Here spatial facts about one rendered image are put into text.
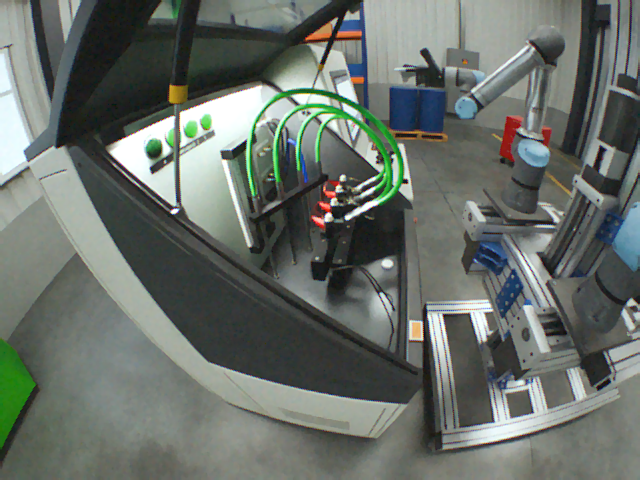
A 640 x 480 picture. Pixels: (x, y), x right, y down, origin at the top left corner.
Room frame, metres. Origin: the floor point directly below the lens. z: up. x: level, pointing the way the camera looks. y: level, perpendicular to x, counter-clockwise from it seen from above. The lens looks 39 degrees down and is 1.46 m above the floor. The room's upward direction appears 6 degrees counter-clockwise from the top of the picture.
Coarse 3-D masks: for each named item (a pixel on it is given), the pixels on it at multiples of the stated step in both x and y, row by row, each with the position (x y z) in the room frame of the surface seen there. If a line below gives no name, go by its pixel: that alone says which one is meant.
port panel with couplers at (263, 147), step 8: (248, 112) 0.81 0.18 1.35; (256, 112) 0.86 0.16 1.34; (264, 112) 0.92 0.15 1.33; (248, 120) 0.80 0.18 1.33; (264, 120) 0.85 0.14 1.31; (248, 128) 0.80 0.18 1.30; (256, 128) 0.84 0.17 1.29; (264, 128) 0.90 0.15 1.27; (256, 136) 0.83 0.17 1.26; (264, 136) 0.89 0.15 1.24; (256, 144) 0.82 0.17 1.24; (264, 144) 0.87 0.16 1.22; (272, 144) 0.89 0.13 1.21; (256, 152) 0.81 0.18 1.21; (264, 152) 0.81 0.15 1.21; (264, 160) 0.85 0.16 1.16; (272, 160) 0.91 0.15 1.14; (264, 168) 0.84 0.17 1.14; (272, 168) 0.90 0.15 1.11; (264, 176) 0.83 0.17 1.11; (272, 176) 0.85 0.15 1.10; (264, 184) 0.82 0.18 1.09; (272, 184) 0.88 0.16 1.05; (264, 192) 0.81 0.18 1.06
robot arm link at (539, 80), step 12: (528, 36) 0.77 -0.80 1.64; (552, 60) 0.67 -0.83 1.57; (540, 72) 0.70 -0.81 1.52; (528, 84) 0.75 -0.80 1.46; (540, 84) 0.70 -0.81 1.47; (528, 96) 0.74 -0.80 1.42; (540, 96) 0.69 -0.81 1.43; (528, 108) 0.73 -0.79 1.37; (540, 108) 0.69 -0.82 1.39; (528, 120) 0.72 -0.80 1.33; (540, 120) 0.69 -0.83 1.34; (516, 132) 0.76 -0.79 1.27; (528, 132) 0.71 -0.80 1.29; (540, 132) 0.69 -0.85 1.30; (516, 144) 0.73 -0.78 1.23
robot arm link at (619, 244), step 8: (632, 208) 0.11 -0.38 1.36; (632, 216) 0.10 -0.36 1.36; (624, 224) 0.11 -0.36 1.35; (632, 224) 0.10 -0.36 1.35; (624, 232) 0.10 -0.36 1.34; (632, 232) 0.09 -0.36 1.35; (616, 240) 0.11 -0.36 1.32; (624, 240) 0.09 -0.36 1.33; (632, 240) 0.09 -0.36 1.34; (616, 248) 0.10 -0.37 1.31; (624, 248) 0.09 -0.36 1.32; (632, 248) 0.08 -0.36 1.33; (624, 256) 0.09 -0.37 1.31; (632, 256) 0.08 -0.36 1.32; (632, 264) 0.07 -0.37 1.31
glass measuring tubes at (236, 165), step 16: (240, 144) 0.66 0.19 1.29; (224, 160) 0.63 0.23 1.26; (240, 160) 0.67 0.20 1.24; (256, 160) 0.74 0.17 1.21; (240, 176) 0.64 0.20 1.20; (256, 176) 0.74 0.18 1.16; (240, 192) 0.63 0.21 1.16; (240, 208) 0.64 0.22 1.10; (272, 224) 0.74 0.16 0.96; (256, 240) 0.64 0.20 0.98
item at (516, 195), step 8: (512, 176) 0.64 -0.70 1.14; (512, 184) 0.63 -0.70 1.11; (520, 184) 0.60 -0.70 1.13; (504, 192) 0.65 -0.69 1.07; (512, 192) 0.61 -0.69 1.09; (520, 192) 0.59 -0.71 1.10; (528, 192) 0.57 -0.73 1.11; (536, 192) 0.56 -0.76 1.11; (504, 200) 0.63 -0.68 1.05; (512, 200) 0.60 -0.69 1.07; (520, 200) 0.58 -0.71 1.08; (528, 200) 0.56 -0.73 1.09; (536, 200) 0.56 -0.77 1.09; (512, 208) 0.58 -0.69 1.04; (520, 208) 0.56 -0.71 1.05; (528, 208) 0.55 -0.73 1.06; (536, 208) 0.55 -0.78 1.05
